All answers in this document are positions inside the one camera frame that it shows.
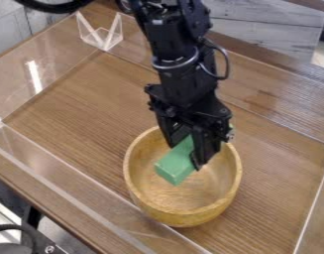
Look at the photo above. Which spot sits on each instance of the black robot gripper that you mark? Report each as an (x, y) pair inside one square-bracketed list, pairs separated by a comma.
[(186, 104)]

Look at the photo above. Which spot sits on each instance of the green rectangular block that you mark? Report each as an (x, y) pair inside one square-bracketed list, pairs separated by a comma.
[(176, 165)]

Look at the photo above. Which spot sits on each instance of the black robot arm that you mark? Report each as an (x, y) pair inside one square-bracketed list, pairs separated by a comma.
[(174, 25)]

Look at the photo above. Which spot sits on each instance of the brown wooden bowl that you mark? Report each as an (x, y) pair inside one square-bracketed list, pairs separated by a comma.
[(200, 198)]

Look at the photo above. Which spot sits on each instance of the clear acrylic tray wall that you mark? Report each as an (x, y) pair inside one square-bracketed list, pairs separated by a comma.
[(102, 218)]

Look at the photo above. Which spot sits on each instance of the clear acrylic corner bracket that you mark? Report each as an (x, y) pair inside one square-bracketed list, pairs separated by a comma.
[(102, 38)]

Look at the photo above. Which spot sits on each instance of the black metal table bracket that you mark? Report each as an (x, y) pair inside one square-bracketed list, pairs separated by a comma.
[(37, 240)]

